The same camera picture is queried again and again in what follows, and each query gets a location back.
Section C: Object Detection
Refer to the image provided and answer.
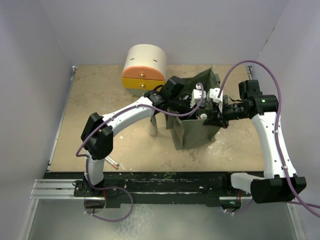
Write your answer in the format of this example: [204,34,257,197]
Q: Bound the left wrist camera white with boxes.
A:
[190,83,207,109]

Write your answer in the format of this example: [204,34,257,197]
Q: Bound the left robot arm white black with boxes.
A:
[79,76,199,196]

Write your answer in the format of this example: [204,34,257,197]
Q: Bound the purple cable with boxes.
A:
[75,82,205,158]
[217,59,320,218]

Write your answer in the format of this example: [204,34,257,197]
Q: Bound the clear square bottle black label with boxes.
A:
[198,102,213,115]

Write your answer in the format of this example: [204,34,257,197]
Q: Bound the amber bottle white cap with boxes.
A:
[198,113,208,120]

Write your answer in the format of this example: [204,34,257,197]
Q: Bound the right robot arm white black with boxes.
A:
[204,80,307,204]

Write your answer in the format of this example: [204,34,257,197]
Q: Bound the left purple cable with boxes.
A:
[75,82,205,158]

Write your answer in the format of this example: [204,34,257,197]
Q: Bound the green canvas bag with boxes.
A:
[165,68,220,150]

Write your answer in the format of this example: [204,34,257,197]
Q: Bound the round-top mini drawer cabinet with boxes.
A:
[121,44,167,97]

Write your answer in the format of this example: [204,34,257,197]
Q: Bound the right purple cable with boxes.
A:
[217,59,320,218]

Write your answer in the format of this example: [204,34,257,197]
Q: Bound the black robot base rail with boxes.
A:
[43,171,251,208]

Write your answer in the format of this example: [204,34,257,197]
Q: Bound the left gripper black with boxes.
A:
[169,96,200,126]

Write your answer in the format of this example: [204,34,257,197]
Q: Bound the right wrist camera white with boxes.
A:
[206,87,223,113]

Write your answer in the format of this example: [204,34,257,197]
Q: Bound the clear conical tube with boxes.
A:
[148,115,158,137]

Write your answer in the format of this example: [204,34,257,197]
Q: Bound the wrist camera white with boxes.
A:
[206,87,223,113]
[190,83,207,109]

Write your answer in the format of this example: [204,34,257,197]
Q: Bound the red tipped pen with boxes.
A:
[105,156,120,170]

